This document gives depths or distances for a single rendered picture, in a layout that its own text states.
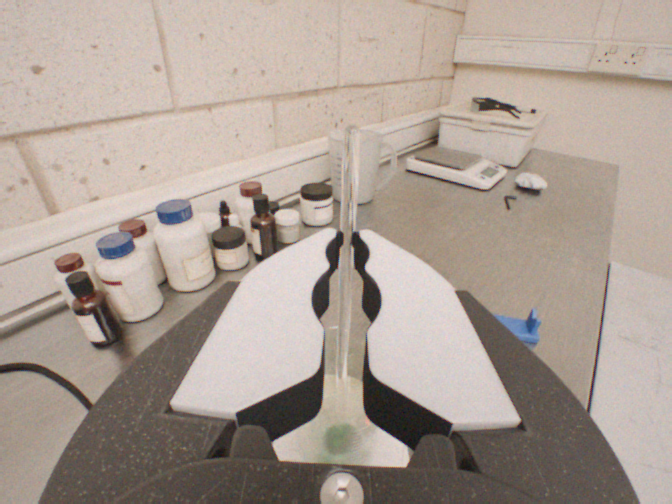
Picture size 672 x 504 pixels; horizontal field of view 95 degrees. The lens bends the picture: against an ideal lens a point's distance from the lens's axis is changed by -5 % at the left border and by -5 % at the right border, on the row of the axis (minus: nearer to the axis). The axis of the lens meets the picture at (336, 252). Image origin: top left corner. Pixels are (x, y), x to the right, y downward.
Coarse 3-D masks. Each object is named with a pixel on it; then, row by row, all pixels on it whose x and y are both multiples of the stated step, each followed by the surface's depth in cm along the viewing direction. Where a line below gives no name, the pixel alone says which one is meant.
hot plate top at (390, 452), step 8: (384, 432) 23; (280, 440) 23; (288, 440) 23; (384, 440) 23; (392, 440) 23; (280, 448) 22; (288, 448) 22; (384, 448) 22; (392, 448) 22; (400, 448) 22; (280, 456) 22; (288, 456) 22; (296, 456) 22; (376, 456) 22; (384, 456) 22; (392, 456) 22; (400, 456) 22; (376, 464) 22; (384, 464) 22; (392, 464) 22; (400, 464) 22
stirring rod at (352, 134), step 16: (352, 128) 10; (352, 144) 11; (352, 160) 11; (352, 176) 11; (352, 192) 12; (352, 208) 12; (352, 224) 12; (352, 240) 13; (352, 256) 13; (352, 272) 14; (336, 352) 16; (336, 368) 17; (336, 384) 17; (336, 400) 18
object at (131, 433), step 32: (224, 288) 9; (192, 320) 8; (160, 352) 7; (192, 352) 7; (128, 384) 6; (160, 384) 6; (96, 416) 6; (128, 416) 6; (160, 416) 6; (192, 416) 6; (96, 448) 5; (128, 448) 5; (160, 448) 5; (192, 448) 5; (224, 448) 6; (64, 480) 5; (96, 480) 5; (128, 480) 5
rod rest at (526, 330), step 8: (536, 312) 42; (504, 320) 44; (512, 320) 44; (520, 320) 44; (528, 320) 43; (536, 320) 41; (512, 328) 43; (520, 328) 43; (528, 328) 43; (536, 328) 41; (520, 336) 42; (528, 336) 42; (536, 336) 42
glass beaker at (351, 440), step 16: (336, 336) 22; (352, 336) 21; (352, 352) 22; (352, 368) 23; (320, 416) 17; (336, 416) 16; (352, 416) 16; (304, 432) 18; (320, 432) 18; (336, 432) 17; (352, 432) 17; (368, 432) 18; (304, 448) 20; (320, 448) 19; (336, 448) 18; (352, 448) 18; (368, 448) 19; (352, 464) 20; (368, 464) 21
